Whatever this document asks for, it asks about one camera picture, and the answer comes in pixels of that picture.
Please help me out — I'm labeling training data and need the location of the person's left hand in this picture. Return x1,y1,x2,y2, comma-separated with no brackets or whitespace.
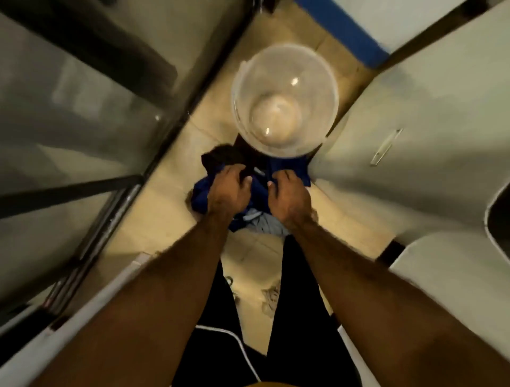
207,163,253,224

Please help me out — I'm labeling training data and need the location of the person's right hand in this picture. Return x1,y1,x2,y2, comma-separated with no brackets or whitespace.
267,169,313,232

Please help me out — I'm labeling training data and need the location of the blue eyelet curtain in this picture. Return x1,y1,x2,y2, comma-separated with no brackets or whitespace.
190,155,311,234

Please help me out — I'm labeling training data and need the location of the light blue clothes cloth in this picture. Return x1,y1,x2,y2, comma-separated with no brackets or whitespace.
241,208,291,239

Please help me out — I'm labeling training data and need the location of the black eyelet curtain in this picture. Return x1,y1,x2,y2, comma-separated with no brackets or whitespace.
200,135,271,176

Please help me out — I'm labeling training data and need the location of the translucent white plastic bucket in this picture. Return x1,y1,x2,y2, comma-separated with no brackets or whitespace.
231,43,340,159

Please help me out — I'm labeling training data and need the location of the white washing machine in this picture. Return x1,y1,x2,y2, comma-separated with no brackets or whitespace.
309,0,510,246

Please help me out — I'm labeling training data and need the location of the person's right forearm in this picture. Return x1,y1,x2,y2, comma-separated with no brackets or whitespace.
293,219,510,387

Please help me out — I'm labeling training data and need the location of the person's left forearm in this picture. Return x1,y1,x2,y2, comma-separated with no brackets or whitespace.
31,215,236,387

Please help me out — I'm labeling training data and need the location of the dark wooden furniture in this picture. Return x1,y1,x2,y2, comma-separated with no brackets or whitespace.
0,0,178,104

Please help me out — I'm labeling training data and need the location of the white appliance with blue base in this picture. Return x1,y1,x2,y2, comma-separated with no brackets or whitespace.
294,0,467,69

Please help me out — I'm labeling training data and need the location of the white flat board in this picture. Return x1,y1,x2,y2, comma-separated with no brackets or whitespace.
0,255,152,387

